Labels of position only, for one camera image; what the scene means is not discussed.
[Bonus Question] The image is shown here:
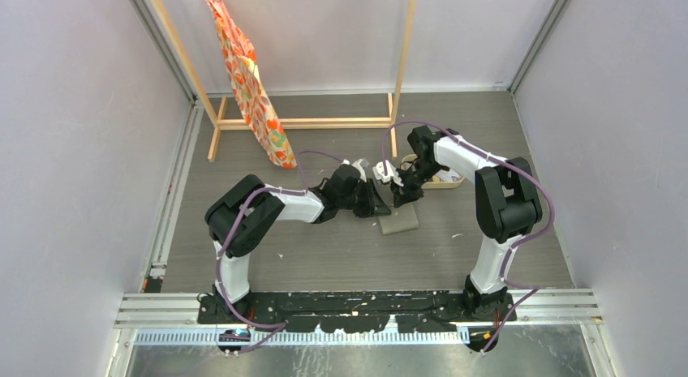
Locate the silver VIP card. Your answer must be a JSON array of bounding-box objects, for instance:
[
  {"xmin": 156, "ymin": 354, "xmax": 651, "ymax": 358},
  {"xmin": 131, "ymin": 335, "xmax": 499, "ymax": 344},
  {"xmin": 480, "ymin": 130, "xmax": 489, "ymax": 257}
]
[{"xmin": 441, "ymin": 169, "xmax": 463, "ymax": 183}]

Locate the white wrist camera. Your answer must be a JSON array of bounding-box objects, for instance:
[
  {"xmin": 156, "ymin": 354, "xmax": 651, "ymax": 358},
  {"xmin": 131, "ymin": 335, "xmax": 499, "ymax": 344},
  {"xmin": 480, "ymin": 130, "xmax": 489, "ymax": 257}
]
[
  {"xmin": 372, "ymin": 160, "xmax": 403, "ymax": 186},
  {"xmin": 341, "ymin": 158, "xmax": 369, "ymax": 182}
]

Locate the wooden rack frame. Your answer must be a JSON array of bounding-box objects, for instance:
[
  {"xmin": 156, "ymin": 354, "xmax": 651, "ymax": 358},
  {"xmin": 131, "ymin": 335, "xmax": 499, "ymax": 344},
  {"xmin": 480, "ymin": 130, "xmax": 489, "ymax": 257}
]
[{"xmin": 149, "ymin": 0, "xmax": 417, "ymax": 162}]

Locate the floral fabric bag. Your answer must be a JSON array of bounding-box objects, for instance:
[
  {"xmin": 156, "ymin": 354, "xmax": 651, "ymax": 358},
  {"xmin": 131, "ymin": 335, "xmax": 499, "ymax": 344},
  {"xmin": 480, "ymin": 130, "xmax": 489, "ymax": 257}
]
[{"xmin": 205, "ymin": 0, "xmax": 297, "ymax": 169}]

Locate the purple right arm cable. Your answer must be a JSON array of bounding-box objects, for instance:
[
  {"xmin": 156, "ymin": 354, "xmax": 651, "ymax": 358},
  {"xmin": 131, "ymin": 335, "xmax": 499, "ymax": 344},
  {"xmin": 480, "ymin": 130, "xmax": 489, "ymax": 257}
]
[{"xmin": 380, "ymin": 120, "xmax": 557, "ymax": 354}]

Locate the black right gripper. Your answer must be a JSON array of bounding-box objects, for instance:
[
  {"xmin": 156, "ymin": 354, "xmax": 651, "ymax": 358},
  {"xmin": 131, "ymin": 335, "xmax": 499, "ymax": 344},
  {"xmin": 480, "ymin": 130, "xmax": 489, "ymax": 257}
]
[{"xmin": 389, "ymin": 160, "xmax": 443, "ymax": 208}]

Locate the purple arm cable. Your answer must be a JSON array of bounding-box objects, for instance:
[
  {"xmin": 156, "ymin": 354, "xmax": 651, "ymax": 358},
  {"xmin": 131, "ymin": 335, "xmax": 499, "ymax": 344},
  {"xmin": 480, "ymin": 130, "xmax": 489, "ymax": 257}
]
[
  {"xmin": 380, "ymin": 120, "xmax": 557, "ymax": 354},
  {"xmin": 214, "ymin": 148, "xmax": 348, "ymax": 355}
]

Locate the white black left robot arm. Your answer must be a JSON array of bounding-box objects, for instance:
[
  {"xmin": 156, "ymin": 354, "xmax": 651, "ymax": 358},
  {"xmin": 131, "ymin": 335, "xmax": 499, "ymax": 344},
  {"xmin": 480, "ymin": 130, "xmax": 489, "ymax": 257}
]
[{"xmin": 204, "ymin": 162, "xmax": 391, "ymax": 323}]

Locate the aluminium front rail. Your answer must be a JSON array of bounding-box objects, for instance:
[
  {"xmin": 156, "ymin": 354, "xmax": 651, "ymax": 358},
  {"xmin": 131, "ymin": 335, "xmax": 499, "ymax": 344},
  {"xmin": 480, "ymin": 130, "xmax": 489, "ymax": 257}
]
[{"xmin": 114, "ymin": 289, "xmax": 603, "ymax": 332}]

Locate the grey card holder wallet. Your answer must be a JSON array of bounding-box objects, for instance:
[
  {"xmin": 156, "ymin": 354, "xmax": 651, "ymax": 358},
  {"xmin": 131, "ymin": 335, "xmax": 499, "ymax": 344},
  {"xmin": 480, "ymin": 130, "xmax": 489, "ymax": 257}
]
[{"xmin": 378, "ymin": 203, "xmax": 419, "ymax": 236}]

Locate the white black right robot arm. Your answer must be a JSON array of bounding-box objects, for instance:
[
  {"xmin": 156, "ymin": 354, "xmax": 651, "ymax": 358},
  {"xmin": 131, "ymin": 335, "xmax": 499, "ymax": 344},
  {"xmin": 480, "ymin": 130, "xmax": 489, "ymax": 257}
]
[{"xmin": 373, "ymin": 125, "xmax": 543, "ymax": 321}]

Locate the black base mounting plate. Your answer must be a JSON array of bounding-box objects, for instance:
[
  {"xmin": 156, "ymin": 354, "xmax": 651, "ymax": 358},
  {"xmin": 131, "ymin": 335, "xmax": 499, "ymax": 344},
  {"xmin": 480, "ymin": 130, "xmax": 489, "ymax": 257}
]
[{"xmin": 196, "ymin": 290, "xmax": 515, "ymax": 333}]

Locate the cream oval tray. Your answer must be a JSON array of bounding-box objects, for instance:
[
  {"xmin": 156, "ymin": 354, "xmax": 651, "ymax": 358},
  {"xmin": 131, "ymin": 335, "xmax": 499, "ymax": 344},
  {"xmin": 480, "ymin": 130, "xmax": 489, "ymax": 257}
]
[{"xmin": 401, "ymin": 154, "xmax": 465, "ymax": 190}]

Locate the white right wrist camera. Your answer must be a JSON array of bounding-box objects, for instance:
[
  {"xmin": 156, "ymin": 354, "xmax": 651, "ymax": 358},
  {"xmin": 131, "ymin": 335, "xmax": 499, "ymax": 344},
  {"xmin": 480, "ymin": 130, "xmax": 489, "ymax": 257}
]
[{"xmin": 372, "ymin": 160, "xmax": 403, "ymax": 186}]

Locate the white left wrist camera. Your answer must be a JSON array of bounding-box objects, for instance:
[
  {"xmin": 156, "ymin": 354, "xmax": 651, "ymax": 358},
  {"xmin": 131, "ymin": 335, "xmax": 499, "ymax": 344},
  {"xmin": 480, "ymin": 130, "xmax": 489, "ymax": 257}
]
[{"xmin": 341, "ymin": 158, "xmax": 369, "ymax": 182}]

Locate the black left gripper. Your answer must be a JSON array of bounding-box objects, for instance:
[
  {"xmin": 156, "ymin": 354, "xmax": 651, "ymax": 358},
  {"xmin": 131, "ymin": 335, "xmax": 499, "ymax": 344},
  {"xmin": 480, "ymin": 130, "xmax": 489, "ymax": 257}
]
[{"xmin": 338, "ymin": 178, "xmax": 391, "ymax": 219}]

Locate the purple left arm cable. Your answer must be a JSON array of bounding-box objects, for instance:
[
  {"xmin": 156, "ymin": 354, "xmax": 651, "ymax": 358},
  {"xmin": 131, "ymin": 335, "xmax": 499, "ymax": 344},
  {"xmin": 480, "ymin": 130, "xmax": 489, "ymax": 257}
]
[{"xmin": 214, "ymin": 148, "xmax": 348, "ymax": 355}]

